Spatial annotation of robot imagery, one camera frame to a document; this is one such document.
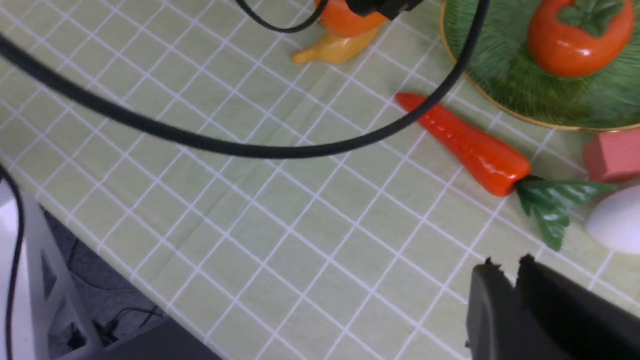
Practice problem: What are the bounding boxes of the orange toy carrot green leaves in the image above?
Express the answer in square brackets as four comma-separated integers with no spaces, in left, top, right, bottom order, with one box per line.
[417,104,617,251]

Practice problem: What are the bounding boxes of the green leaf-shaped ceramic plate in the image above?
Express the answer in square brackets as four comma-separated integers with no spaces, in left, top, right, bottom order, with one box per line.
[465,0,639,133]

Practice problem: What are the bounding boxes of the orange toy persimmon green calyx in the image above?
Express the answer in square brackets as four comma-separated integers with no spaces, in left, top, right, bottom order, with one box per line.
[526,0,636,78]

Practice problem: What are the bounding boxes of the pink foam cube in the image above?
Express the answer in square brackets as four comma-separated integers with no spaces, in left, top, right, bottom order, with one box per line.
[582,129,640,183]

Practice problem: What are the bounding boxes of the green checkered tablecloth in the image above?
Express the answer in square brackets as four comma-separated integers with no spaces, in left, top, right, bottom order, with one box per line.
[1,0,639,360]

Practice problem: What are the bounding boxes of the yellow toy banana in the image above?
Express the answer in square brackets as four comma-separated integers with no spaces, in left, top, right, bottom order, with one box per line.
[291,28,380,64]

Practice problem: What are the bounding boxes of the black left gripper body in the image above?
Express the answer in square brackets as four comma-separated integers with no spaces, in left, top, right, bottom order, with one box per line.
[346,0,423,20]

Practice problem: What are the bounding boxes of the white toy radish green leaves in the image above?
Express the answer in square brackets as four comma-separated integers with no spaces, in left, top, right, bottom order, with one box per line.
[585,185,640,255]

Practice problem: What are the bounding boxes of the orange toy mango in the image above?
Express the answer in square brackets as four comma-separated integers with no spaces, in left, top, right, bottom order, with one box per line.
[318,0,389,38]

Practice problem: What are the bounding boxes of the white table frame leg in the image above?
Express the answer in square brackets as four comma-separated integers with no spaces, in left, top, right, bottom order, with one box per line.
[11,193,105,360]

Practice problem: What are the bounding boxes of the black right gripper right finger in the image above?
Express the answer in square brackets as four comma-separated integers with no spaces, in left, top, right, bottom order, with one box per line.
[516,254,640,360]

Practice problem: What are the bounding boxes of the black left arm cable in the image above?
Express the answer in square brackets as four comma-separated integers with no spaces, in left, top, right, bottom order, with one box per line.
[0,0,491,160]

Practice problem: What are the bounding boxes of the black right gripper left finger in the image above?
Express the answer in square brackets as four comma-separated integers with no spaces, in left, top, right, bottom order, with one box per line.
[466,257,570,360]

